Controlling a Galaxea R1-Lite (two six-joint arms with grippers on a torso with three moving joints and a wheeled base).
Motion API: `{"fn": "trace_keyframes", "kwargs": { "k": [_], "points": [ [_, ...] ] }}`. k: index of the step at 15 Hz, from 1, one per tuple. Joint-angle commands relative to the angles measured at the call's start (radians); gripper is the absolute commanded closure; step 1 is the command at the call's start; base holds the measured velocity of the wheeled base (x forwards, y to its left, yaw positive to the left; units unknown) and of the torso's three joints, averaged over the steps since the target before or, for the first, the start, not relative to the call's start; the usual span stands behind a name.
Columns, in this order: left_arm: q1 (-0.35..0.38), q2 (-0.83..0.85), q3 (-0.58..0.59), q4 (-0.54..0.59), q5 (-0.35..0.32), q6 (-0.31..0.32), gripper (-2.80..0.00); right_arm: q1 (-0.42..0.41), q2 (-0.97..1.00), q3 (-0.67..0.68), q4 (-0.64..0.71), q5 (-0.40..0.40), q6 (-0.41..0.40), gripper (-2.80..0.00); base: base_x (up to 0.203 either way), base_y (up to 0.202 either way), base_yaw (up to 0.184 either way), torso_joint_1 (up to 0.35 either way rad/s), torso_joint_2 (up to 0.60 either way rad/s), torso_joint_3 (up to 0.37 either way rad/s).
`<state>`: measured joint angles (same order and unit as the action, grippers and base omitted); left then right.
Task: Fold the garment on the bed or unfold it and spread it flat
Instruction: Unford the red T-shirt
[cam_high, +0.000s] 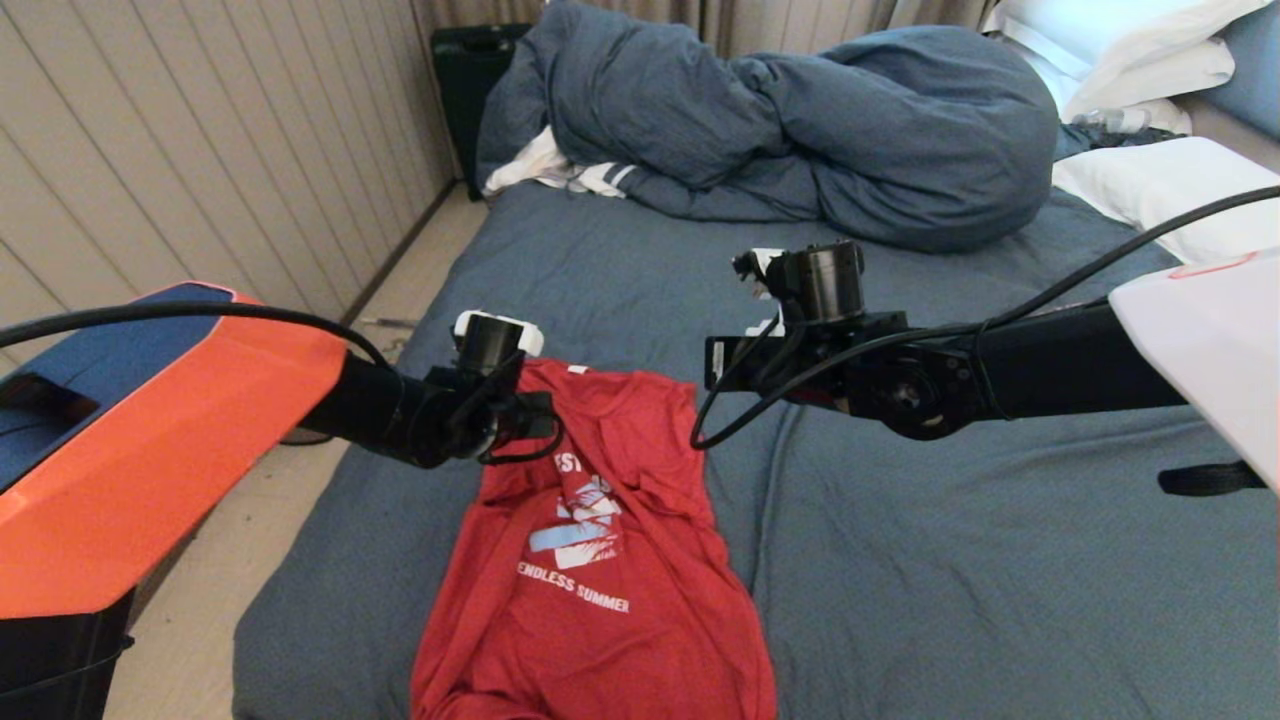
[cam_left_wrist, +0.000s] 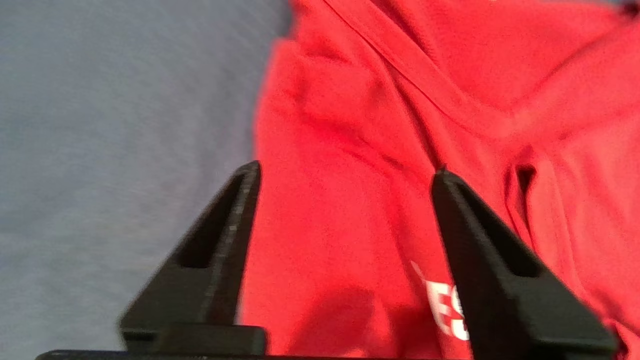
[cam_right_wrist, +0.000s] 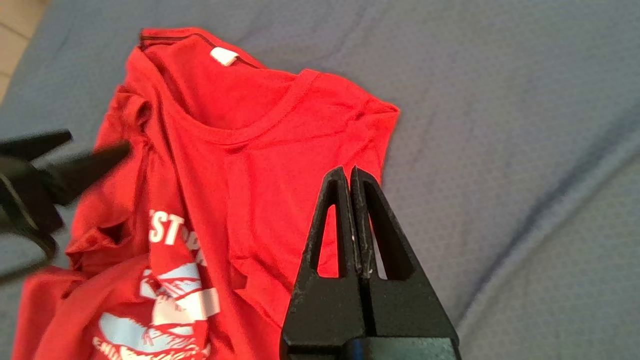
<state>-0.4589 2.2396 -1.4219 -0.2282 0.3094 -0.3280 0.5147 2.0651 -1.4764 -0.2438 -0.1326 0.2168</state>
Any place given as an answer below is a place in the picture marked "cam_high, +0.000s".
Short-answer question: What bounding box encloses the blue padded headboard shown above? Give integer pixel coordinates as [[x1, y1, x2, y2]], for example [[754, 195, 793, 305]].
[[1198, 3, 1280, 141]]

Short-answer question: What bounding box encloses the white striped garment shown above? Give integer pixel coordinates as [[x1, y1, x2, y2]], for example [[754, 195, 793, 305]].
[[484, 125, 638, 199]]

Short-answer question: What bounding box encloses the crumpled blue duvet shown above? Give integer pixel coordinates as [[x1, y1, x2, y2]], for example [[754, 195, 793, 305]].
[[476, 2, 1061, 253]]

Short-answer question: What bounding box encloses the large white pillow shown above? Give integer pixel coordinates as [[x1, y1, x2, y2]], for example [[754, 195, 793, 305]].
[[1052, 137, 1280, 266]]

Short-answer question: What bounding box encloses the clear plastic bottle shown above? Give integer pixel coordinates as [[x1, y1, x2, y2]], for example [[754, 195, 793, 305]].
[[1068, 108, 1149, 135]]

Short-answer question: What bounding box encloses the red printed t-shirt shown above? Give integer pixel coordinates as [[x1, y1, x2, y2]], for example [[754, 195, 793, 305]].
[[410, 360, 779, 720]]

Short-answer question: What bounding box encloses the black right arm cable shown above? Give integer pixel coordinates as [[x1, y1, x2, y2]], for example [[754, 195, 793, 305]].
[[690, 185, 1280, 451]]

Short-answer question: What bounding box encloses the black suitcase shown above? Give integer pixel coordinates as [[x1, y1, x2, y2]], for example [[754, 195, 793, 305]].
[[432, 25, 536, 201]]

